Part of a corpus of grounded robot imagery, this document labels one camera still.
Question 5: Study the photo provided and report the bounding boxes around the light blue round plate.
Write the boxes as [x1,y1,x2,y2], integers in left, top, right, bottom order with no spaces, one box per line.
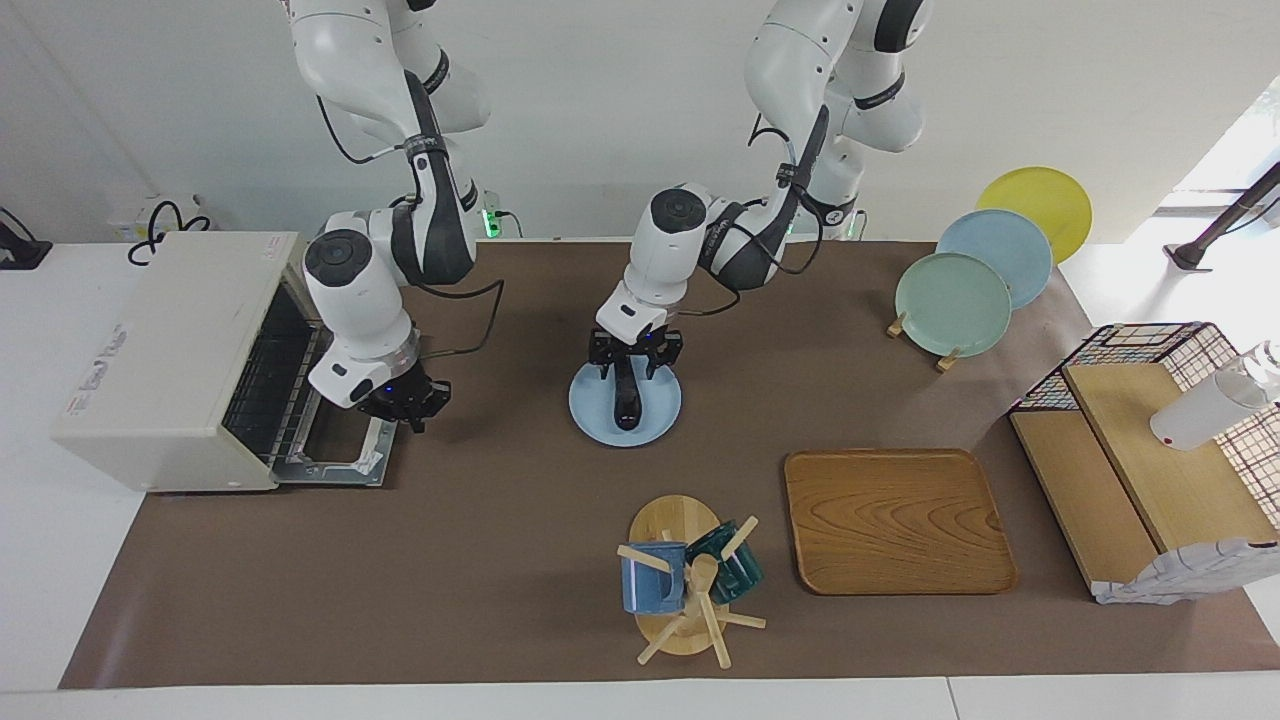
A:
[568,358,683,448]

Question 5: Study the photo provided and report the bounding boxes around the dark purple eggplant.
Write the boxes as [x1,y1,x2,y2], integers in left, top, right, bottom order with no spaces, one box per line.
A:
[612,358,644,432]

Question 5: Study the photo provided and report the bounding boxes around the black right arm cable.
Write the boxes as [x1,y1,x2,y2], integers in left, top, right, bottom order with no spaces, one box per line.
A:
[318,95,506,361]

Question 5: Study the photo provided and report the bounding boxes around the black wire grid basket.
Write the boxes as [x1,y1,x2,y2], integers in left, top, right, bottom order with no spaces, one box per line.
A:
[1008,321,1280,501]

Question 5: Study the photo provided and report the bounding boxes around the pale green plate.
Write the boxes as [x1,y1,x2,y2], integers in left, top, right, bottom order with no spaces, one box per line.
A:
[894,251,1013,359]

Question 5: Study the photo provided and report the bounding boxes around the blue mug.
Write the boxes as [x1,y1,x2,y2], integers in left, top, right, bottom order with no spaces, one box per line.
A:
[620,541,689,615]

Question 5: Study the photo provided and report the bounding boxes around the wooden plate rack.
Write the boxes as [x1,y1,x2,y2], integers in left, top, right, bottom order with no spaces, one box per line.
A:
[886,312,963,373]

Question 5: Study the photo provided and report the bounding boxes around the white bottle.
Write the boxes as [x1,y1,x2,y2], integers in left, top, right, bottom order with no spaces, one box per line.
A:
[1149,340,1280,452]

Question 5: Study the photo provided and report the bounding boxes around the black power cable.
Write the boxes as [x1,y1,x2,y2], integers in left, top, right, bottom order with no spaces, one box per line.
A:
[127,200,213,267]

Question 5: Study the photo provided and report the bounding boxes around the oven wire rack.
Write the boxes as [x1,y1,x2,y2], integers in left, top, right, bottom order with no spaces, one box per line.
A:
[222,285,336,463]

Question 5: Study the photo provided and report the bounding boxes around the brown table mat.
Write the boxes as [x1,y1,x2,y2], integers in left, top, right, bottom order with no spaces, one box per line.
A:
[58,240,1280,691]

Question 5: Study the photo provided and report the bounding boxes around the beige toaster oven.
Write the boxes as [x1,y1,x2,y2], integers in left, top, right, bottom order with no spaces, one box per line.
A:
[50,230,401,493]

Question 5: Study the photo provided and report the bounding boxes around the black stand pole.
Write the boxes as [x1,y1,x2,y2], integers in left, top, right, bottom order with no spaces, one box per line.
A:
[1164,160,1280,273]

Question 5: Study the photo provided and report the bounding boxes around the wooden mug tree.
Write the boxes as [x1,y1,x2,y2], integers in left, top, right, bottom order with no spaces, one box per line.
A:
[615,493,768,669]

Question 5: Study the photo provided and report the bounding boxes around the wooden shelf unit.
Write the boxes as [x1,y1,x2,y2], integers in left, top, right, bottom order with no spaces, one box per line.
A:
[1008,360,1280,601]

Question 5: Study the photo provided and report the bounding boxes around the wooden serving tray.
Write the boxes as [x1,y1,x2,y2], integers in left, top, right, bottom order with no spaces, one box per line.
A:
[783,448,1019,597]

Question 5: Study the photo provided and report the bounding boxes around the black clamp mount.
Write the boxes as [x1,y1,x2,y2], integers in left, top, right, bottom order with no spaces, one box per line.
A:
[0,207,53,271]

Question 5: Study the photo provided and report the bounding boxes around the pale blue racked plate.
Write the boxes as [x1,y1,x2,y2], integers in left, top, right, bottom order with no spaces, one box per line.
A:
[936,208,1054,311]

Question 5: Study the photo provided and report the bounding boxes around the yellow plate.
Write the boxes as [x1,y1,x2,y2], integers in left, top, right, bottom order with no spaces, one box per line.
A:
[976,166,1094,266]

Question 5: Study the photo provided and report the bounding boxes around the oven glass door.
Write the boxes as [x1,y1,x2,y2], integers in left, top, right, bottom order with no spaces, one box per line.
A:
[272,398,400,488]

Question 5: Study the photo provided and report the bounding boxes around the dark green mug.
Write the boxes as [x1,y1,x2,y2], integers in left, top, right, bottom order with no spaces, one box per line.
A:
[686,520,765,604]

